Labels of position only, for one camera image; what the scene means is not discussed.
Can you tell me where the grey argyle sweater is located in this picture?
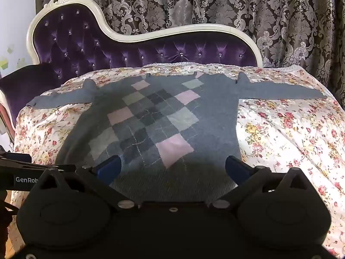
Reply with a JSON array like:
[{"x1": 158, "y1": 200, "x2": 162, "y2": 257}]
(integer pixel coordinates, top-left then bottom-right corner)
[{"x1": 26, "y1": 71, "x2": 328, "y2": 203}]

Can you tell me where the purple tufted headboard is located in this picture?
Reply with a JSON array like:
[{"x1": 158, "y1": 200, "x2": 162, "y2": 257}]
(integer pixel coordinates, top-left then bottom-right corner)
[{"x1": 0, "y1": 0, "x2": 263, "y2": 141}]

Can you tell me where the brown damask curtain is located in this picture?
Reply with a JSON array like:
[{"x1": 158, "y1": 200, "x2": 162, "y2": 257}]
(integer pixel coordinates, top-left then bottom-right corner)
[{"x1": 35, "y1": 0, "x2": 345, "y2": 100}]

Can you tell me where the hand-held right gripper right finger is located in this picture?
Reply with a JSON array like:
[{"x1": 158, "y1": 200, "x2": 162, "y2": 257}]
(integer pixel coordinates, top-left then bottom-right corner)
[{"x1": 207, "y1": 155, "x2": 310, "y2": 211}]

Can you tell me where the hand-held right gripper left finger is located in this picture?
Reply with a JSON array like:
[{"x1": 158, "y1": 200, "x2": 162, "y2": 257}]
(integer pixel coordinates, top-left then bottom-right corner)
[{"x1": 37, "y1": 155, "x2": 141, "y2": 211}]

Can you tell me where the floral quilted blanket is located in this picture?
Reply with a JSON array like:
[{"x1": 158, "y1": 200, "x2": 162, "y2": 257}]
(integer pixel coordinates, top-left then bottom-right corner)
[{"x1": 8, "y1": 62, "x2": 345, "y2": 259}]

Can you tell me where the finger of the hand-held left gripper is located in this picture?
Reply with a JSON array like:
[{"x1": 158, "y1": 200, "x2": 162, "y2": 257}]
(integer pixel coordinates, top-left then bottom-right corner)
[{"x1": 0, "y1": 151, "x2": 77, "y2": 173}]

